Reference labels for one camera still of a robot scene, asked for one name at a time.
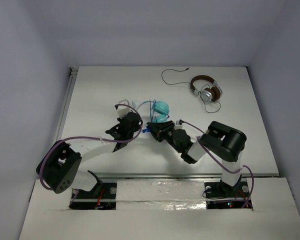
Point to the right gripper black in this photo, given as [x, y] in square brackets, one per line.
[159, 132]

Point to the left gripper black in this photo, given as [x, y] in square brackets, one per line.
[119, 132]

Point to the teal cat-ear headphones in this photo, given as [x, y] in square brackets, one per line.
[159, 111]

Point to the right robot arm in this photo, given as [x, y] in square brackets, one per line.
[223, 143]

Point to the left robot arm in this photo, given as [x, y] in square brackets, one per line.
[59, 169]

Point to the brown silver headphones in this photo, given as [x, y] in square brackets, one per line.
[211, 93]

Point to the white foam board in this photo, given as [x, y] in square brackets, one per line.
[274, 217]

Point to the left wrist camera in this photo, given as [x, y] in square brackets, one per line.
[122, 108]

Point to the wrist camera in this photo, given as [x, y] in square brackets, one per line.
[178, 125]
[122, 108]

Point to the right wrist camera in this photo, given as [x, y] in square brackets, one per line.
[178, 125]

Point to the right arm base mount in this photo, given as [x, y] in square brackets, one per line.
[220, 196]

